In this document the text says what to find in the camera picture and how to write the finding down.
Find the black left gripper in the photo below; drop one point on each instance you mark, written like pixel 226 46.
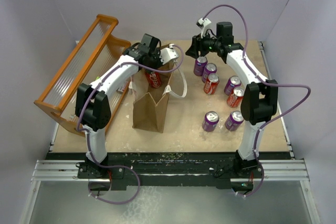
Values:
pixel 157 54

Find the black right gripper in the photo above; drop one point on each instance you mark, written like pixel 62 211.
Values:
pixel 198 45

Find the red cola can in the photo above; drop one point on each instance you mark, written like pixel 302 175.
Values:
pixel 153 78
pixel 211 83
pixel 236 97

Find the brown canvas tote bag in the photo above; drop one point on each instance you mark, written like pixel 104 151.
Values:
pixel 150 104

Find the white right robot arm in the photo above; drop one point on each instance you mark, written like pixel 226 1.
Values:
pixel 259 102

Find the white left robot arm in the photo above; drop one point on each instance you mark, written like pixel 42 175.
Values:
pixel 92 100

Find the purple soda can far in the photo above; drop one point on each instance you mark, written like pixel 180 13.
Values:
pixel 199 65

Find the purple soda can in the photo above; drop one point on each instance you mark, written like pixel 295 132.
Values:
pixel 211 119
pixel 232 82
pixel 208 69
pixel 199 65
pixel 234 121

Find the small brown packet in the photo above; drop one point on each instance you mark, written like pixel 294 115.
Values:
pixel 122 88

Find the orange wooden framed tray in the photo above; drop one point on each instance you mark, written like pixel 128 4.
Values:
pixel 96 52

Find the purple soda can front left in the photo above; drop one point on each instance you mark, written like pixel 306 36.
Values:
pixel 211 119

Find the purple soda can front right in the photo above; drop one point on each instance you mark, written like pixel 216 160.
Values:
pixel 234 121

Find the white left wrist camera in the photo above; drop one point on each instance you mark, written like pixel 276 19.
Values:
pixel 168 54

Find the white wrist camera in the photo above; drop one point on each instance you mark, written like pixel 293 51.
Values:
pixel 168 54
pixel 204 25

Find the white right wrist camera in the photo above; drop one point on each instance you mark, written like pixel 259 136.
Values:
pixel 204 25

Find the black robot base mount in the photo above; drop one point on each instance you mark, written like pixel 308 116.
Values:
pixel 219 170

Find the aluminium front rail frame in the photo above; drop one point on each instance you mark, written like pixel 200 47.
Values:
pixel 283 198

